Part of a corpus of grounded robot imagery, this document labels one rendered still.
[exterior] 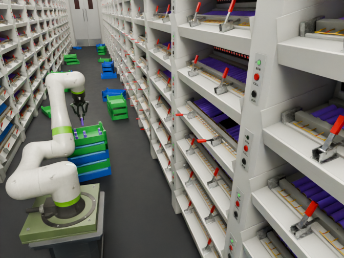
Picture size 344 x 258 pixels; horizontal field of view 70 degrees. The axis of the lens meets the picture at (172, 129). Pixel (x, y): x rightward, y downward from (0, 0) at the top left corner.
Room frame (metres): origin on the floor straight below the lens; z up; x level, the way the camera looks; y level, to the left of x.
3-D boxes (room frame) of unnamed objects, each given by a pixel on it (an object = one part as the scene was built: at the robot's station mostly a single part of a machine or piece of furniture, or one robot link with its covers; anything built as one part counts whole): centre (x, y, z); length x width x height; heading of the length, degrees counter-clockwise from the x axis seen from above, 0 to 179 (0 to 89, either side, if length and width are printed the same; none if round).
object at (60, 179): (0.93, 0.52, 0.48); 0.16 x 0.13 x 0.19; 112
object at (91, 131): (1.69, 0.68, 0.36); 0.30 x 0.20 x 0.08; 115
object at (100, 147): (1.69, 0.68, 0.28); 0.30 x 0.20 x 0.08; 115
